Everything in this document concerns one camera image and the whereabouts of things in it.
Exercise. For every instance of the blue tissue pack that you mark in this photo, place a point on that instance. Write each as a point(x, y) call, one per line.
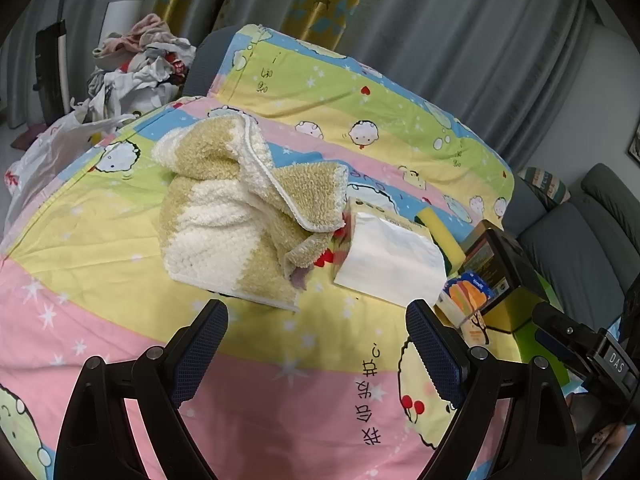
point(467, 292)

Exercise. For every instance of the cartoon printed blanket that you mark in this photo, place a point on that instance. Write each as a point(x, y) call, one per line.
point(125, 270)

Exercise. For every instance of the open beige tissue pack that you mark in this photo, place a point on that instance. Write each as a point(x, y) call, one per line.
point(390, 255)

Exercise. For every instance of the beige white fluffy towel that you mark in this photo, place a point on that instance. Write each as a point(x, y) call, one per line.
point(215, 220)

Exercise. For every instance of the yellow green sponge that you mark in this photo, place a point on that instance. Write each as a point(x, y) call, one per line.
point(437, 230)

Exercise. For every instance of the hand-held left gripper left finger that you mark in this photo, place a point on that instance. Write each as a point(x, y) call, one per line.
point(200, 347)

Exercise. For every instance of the grey sofa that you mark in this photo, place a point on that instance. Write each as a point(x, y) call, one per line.
point(565, 240)

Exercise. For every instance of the gold patterned curtain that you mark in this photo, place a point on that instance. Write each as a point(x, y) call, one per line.
point(320, 0)

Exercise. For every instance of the grey curtain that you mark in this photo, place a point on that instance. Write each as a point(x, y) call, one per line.
point(450, 35)

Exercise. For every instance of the grey upholstered backrest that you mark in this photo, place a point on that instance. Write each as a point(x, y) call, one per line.
point(200, 70)

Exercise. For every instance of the tree print tissue pack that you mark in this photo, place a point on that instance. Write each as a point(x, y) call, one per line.
point(475, 332)

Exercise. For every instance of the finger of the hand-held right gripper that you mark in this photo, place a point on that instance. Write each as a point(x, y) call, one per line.
point(560, 321)
point(555, 347)

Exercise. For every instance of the green plastic sheet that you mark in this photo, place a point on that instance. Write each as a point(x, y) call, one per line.
point(530, 355)

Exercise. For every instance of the patterned cushion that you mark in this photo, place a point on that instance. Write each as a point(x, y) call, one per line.
point(547, 185)

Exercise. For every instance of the black upright appliance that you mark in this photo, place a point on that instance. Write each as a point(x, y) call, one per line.
point(47, 60)

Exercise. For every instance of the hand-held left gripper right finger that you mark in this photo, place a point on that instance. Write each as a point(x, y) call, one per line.
point(435, 352)

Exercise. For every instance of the white bin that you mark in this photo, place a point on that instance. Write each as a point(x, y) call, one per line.
point(120, 15)

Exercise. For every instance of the white plastic bag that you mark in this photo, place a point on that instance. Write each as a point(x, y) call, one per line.
point(55, 145)

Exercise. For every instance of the pile of clothes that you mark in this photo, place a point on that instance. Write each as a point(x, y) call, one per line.
point(145, 70)

